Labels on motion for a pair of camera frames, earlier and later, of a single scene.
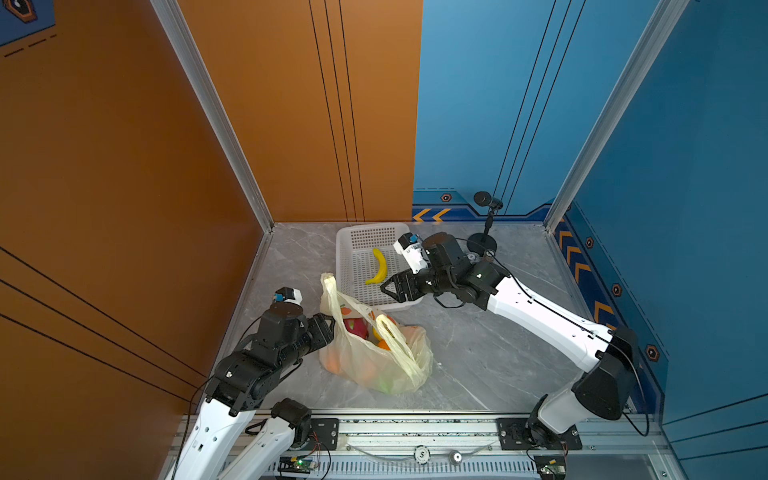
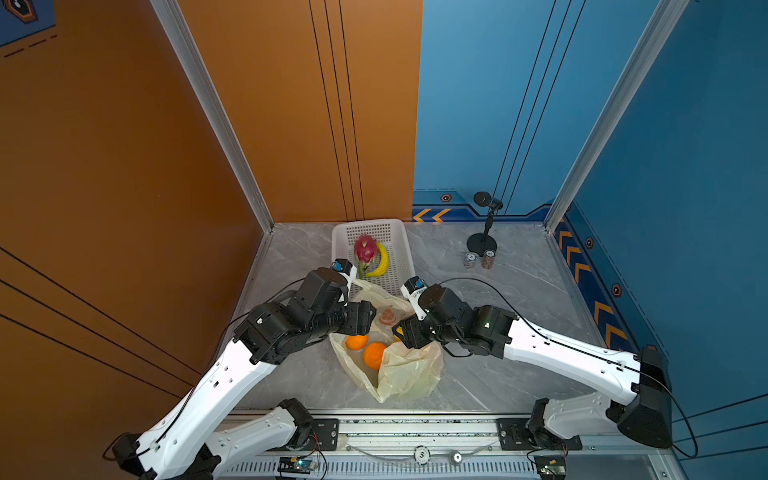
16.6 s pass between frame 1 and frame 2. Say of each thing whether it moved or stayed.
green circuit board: stayed
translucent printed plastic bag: moved
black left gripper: moved
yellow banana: moved
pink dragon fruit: moved
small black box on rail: stayed
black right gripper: moved
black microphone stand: stayed
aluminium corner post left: stayed
